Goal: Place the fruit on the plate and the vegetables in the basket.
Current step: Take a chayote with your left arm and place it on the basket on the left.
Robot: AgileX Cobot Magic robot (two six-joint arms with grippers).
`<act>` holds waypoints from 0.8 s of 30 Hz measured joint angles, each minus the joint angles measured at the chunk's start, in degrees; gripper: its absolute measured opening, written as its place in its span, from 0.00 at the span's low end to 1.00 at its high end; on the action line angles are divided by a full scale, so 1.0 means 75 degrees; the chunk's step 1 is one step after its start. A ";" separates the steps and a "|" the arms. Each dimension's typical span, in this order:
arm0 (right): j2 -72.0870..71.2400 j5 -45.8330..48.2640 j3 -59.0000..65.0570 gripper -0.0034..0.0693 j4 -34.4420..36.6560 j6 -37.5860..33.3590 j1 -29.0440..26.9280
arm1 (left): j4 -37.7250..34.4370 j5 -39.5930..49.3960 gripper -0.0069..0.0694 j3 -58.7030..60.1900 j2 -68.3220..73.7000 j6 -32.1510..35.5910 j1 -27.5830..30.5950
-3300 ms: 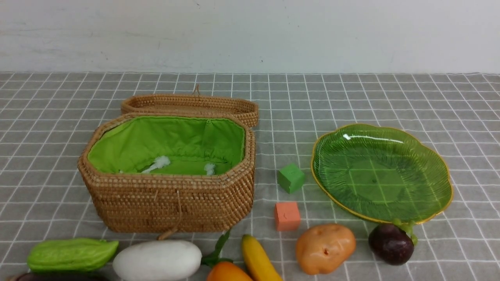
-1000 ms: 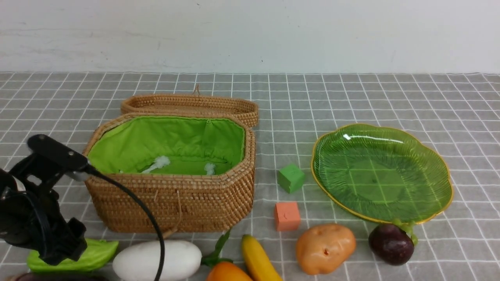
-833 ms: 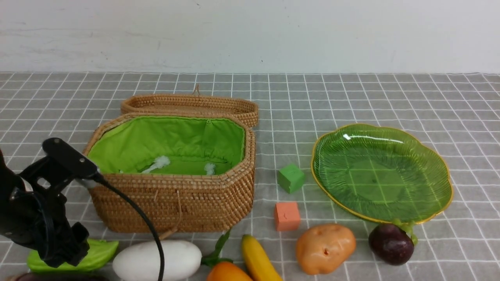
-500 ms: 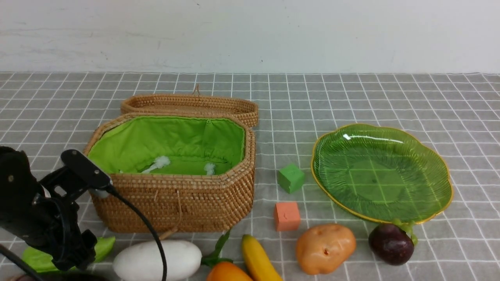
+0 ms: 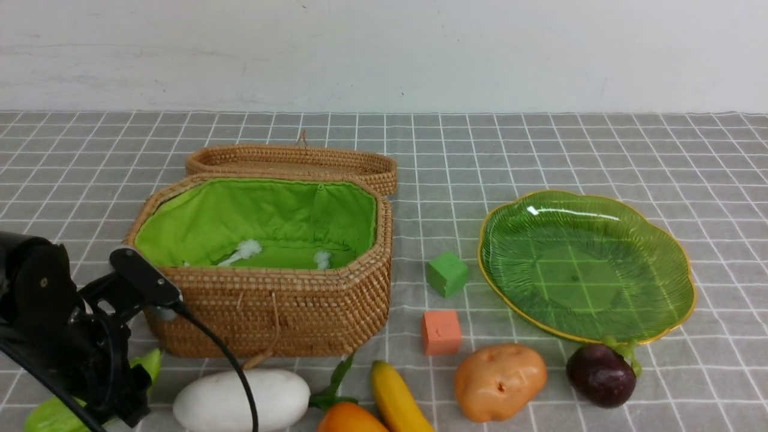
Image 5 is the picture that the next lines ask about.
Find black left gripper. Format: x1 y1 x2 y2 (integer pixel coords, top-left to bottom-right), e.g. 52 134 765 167
37 311 154 430

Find green toy bitter gourd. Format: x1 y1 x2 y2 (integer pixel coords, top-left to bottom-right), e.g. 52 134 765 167
24 348 161 431

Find white toy radish green leaves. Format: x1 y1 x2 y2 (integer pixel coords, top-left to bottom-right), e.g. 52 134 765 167
173 354 358 432

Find orange toy mango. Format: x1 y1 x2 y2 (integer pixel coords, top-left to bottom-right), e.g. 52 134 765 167
316 402 389 432

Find yellow toy banana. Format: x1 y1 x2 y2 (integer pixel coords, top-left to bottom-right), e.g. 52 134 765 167
370 360 434 431

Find brown toy potato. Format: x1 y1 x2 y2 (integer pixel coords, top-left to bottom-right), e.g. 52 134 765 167
454 343 548 423

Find dark purple toy mangosteen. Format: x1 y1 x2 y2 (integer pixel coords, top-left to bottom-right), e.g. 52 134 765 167
566 337 642 409

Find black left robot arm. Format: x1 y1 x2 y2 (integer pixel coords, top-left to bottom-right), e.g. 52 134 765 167
2 232 152 431

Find woven wicker basket green lining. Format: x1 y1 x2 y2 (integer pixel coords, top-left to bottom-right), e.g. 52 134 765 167
123 173 393 359

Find grey checked tablecloth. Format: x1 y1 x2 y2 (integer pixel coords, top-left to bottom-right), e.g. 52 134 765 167
1 112 767 431

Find woven wicker basket lid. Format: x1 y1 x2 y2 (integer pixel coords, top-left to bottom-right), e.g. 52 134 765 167
185 131 398 195

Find orange foam cube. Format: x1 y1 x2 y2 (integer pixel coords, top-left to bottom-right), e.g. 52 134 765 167
421 310 463 356

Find green foam cube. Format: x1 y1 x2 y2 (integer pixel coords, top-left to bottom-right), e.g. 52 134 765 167
426 251 469 298

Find green leaf-shaped glass plate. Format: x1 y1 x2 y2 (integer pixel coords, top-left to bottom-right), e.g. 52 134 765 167
477 190 698 344

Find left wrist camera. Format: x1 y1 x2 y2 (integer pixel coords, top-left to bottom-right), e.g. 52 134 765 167
79 245 183 326

